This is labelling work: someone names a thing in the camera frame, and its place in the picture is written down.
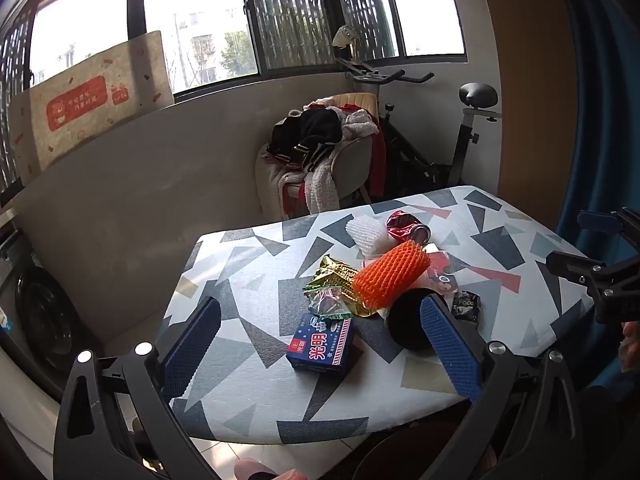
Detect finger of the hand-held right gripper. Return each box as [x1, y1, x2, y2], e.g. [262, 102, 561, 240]
[577, 206, 640, 237]
[546, 250, 640, 326]

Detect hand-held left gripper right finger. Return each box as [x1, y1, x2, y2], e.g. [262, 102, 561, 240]
[350, 292, 586, 480]

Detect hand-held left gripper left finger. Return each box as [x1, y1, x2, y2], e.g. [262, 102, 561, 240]
[54, 296, 223, 480]

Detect small black packet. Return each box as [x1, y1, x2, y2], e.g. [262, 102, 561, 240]
[451, 291, 482, 322]

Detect black glove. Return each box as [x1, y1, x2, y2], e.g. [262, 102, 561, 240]
[387, 287, 442, 353]

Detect orange foam fruit net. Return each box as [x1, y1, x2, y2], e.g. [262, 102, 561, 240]
[351, 240, 432, 311]

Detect green snack wrapper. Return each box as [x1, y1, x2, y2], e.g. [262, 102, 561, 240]
[302, 282, 355, 322]

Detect blue printed carton box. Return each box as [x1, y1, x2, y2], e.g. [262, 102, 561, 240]
[286, 312, 357, 375]

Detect person's right hand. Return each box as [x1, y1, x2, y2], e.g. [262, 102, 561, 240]
[619, 320, 640, 375]

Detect red cigarette pack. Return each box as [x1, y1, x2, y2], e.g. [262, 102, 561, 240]
[425, 251, 457, 294]

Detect blue curtain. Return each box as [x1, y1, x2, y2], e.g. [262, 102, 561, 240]
[550, 0, 640, 401]

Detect crushed red drink can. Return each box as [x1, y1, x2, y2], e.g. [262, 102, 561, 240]
[385, 211, 432, 247]

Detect gold foil wrapper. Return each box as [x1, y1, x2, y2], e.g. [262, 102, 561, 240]
[314, 255, 362, 287]

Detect white foam fruit net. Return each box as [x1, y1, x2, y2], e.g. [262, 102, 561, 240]
[345, 215, 394, 257]

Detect pink slipper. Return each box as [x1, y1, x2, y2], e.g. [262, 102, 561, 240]
[234, 457, 303, 480]

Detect washing machine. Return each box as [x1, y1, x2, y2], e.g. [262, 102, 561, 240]
[0, 222, 107, 403]

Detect black exercise bike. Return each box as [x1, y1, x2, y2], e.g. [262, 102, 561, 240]
[334, 55, 503, 202]

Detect red garment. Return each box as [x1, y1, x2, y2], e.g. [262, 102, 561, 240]
[369, 130, 389, 197]

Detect white fluffy blanket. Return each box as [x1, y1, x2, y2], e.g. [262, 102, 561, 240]
[267, 107, 382, 215]

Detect beige chair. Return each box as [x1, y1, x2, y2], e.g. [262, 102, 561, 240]
[257, 92, 388, 221]

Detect black garment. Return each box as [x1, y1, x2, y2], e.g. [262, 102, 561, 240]
[267, 109, 344, 167]

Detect cardboard box with red print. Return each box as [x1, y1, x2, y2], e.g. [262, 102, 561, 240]
[10, 30, 176, 187]

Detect window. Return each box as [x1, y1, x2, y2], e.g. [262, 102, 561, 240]
[0, 0, 469, 206]

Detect white cloth on handlebar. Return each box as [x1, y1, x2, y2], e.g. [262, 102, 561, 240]
[333, 25, 359, 51]

